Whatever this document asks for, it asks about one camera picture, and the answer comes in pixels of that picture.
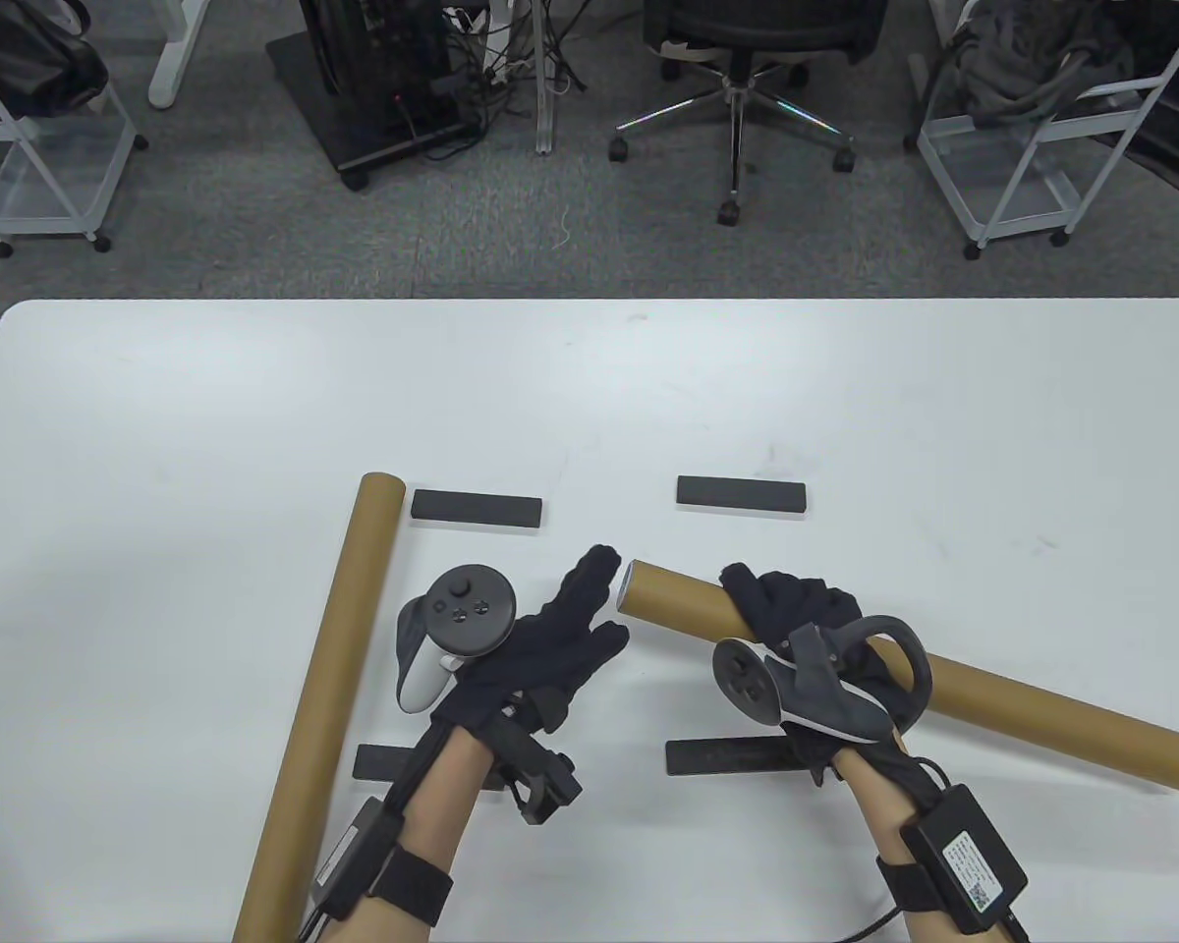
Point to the person's right hand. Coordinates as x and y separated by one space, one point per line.
796 599

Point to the black computer tower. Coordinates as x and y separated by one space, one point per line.
373 49

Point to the person's left hand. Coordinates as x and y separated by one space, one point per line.
550 658

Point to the black office chair chrome base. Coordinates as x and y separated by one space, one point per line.
747 20

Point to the grey crumpled cloth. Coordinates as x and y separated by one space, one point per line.
1022 59

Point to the person's right forearm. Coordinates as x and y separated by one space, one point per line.
874 796

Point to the brown cardboard mailing tube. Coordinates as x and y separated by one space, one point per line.
1041 712
354 589

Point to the black wrist sensor box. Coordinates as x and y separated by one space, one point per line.
968 859
354 855

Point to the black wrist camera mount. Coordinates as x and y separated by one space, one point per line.
540 776

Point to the white wheeled cart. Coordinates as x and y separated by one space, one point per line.
1002 187
49 187

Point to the white desk leg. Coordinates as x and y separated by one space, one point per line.
179 59

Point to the black bar weight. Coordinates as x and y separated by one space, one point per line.
742 494
477 511
722 758
383 764

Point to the black shoulder bag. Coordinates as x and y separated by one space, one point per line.
29 59

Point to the grey white hand controller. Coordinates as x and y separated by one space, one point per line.
825 693
467 609

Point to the person's left forearm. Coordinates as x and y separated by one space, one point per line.
442 815

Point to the black wheeled platform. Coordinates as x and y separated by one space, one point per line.
354 128

